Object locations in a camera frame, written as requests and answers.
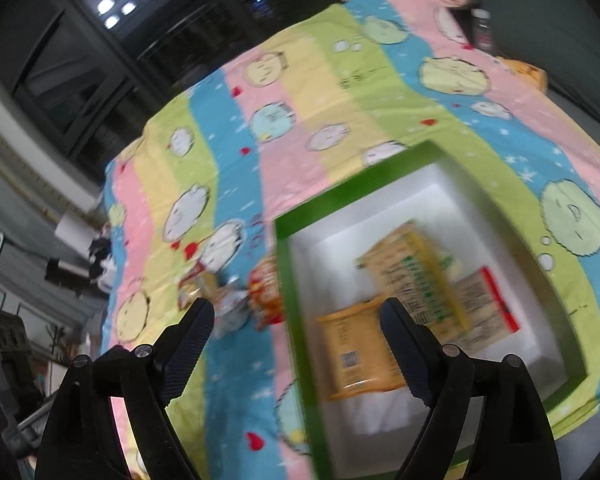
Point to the orange snack packet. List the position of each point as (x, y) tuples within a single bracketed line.
[(265, 290)]

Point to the black box device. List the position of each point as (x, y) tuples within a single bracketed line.
[(65, 271)]

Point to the printed pastel blanket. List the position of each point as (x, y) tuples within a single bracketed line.
[(305, 110)]

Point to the beige red-ended snack packet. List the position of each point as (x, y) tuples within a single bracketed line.
[(480, 305)]

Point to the green striped cracker packet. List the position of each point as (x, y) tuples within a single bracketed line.
[(410, 270)]

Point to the green white-lined box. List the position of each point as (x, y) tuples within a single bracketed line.
[(430, 200)]

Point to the gold brown snack packet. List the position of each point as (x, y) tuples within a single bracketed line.
[(200, 285)]

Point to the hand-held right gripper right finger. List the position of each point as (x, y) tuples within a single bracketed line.
[(405, 350)]

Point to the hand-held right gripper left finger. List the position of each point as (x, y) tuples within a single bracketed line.
[(190, 345)]

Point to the yellow cup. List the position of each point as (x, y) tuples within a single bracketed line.
[(522, 72)]

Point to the silver peanut snack packet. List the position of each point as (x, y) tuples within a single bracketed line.
[(232, 305)]

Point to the black and white object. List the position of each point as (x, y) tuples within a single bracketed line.
[(102, 260)]

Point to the clear plastic bottle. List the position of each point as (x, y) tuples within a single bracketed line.
[(481, 30)]

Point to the yellow snack packet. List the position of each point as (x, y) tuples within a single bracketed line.
[(360, 350)]

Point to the dark glass window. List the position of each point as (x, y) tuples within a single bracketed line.
[(80, 75)]

